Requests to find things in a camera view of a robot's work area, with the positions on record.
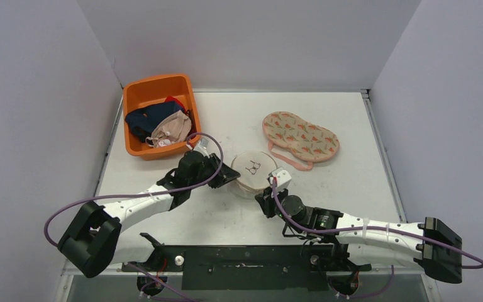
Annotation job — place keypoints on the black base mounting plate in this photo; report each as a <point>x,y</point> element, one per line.
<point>252,267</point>

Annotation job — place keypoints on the beige bra in bin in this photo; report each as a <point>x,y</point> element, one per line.
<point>160,136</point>

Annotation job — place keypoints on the red garment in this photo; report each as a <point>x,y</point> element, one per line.
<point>175,100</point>

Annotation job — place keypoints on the carrot print bra case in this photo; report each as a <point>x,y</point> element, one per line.
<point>298,142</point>

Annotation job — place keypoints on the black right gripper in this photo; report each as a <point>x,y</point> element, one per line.
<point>265,202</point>

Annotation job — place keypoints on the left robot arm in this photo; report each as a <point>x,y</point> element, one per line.
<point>94,239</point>

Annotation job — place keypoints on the orange plastic bin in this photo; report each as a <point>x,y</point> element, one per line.
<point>153,90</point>

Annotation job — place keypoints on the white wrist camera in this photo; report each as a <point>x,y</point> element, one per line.
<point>202,147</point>
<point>279,179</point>

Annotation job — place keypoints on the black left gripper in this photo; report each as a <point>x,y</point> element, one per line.
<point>226,175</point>

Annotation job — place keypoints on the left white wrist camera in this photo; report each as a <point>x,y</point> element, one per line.
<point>202,147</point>

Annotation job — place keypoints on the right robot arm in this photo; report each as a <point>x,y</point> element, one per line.
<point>431,245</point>

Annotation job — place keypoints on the navy blue garment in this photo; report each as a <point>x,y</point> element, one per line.
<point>143,121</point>

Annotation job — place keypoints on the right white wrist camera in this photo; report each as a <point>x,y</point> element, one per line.
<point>279,179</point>

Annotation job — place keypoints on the white mesh laundry bag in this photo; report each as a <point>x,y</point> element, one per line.
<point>254,168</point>

